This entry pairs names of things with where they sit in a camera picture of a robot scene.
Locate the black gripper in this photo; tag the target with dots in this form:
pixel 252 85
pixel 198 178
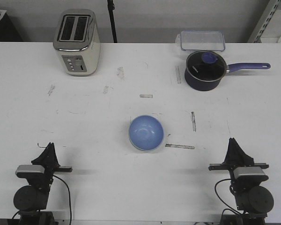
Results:
pixel 235 152
pixel 46 180

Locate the green bowl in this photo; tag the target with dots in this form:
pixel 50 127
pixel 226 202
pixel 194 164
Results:
pixel 147 146

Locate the blue bowl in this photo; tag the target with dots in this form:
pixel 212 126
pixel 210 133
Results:
pixel 145 128

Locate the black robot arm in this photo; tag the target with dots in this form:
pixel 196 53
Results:
pixel 253 201
pixel 31 200

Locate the dark blue saucepan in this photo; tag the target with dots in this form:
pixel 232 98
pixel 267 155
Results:
pixel 207 86

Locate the glass lid with blue knob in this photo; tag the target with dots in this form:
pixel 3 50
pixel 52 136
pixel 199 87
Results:
pixel 206 66

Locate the grey metal shelf upright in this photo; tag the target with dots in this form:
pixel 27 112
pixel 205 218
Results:
pixel 268 27

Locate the cream and chrome toaster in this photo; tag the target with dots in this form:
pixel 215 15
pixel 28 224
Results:
pixel 77 43

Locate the clear plastic food container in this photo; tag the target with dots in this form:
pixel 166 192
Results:
pixel 194 40

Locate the black tripod pole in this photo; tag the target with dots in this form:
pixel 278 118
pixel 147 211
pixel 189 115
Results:
pixel 111 7

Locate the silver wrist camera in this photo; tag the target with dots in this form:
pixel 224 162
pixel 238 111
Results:
pixel 250 172
pixel 29 171

